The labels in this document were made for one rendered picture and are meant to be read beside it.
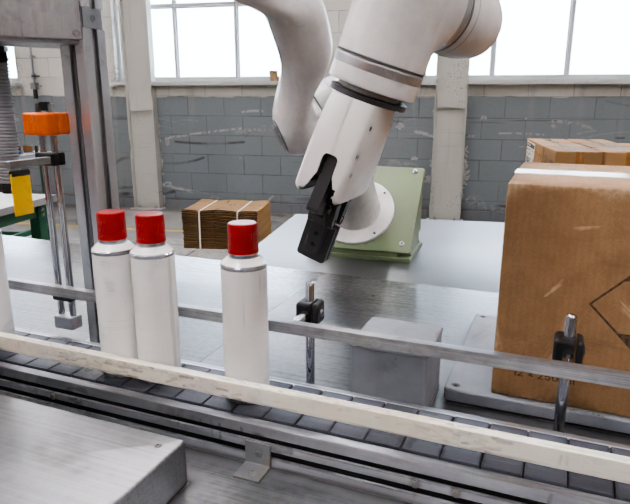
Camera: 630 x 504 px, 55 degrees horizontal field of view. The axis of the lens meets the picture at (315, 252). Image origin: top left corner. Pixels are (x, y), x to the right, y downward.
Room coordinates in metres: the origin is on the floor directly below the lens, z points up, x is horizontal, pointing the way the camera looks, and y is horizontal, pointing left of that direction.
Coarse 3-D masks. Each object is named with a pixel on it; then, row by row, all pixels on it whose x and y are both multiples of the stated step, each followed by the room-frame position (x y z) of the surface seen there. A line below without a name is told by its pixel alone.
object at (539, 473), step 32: (0, 352) 0.75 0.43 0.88; (128, 384) 0.66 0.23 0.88; (160, 384) 0.66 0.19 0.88; (288, 384) 0.66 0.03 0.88; (256, 416) 0.59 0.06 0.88; (288, 416) 0.59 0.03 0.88; (448, 416) 0.59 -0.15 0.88; (416, 448) 0.53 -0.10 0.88; (448, 448) 0.53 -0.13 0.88; (608, 448) 0.53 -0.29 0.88; (544, 480) 0.48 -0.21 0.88; (576, 480) 0.47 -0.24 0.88; (608, 480) 0.47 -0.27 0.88
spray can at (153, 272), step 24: (144, 216) 0.67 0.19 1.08; (144, 240) 0.67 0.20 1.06; (144, 264) 0.66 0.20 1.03; (168, 264) 0.67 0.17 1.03; (144, 288) 0.66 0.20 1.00; (168, 288) 0.67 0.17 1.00; (144, 312) 0.66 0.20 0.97; (168, 312) 0.67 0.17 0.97; (144, 336) 0.66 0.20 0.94; (168, 336) 0.67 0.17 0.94; (168, 360) 0.67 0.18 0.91
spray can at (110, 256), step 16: (112, 224) 0.69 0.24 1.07; (112, 240) 0.69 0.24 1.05; (128, 240) 0.71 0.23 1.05; (96, 256) 0.68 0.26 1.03; (112, 256) 0.68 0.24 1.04; (128, 256) 0.69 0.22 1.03; (96, 272) 0.68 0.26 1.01; (112, 272) 0.68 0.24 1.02; (128, 272) 0.69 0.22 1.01; (96, 288) 0.68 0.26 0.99; (112, 288) 0.68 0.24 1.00; (128, 288) 0.69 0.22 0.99; (96, 304) 0.69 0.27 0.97; (112, 304) 0.68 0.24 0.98; (128, 304) 0.68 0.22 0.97; (112, 320) 0.68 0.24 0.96; (128, 320) 0.68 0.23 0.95; (112, 336) 0.68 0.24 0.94; (128, 336) 0.68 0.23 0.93; (112, 352) 0.68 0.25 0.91; (128, 352) 0.68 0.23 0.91
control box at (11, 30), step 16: (0, 0) 0.82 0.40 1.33; (16, 0) 0.83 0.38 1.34; (32, 0) 0.84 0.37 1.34; (48, 0) 0.85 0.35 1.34; (64, 0) 0.86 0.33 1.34; (0, 16) 0.82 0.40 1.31; (16, 16) 0.83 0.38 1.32; (32, 16) 0.84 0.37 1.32; (48, 16) 0.85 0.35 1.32; (64, 16) 0.86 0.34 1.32; (0, 32) 0.81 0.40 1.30; (16, 32) 0.82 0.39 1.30; (32, 32) 0.84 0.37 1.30; (48, 32) 0.85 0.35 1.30; (64, 32) 0.86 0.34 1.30; (80, 32) 0.87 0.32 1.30
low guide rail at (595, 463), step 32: (32, 352) 0.71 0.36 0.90; (64, 352) 0.69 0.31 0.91; (96, 352) 0.68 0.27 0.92; (192, 384) 0.62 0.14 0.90; (224, 384) 0.60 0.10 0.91; (256, 384) 0.59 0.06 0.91; (320, 416) 0.56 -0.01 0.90; (352, 416) 0.54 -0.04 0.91; (384, 416) 0.53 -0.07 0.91; (416, 416) 0.53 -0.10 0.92; (480, 448) 0.50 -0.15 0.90; (512, 448) 0.48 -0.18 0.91; (544, 448) 0.47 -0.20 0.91; (576, 448) 0.47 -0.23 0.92
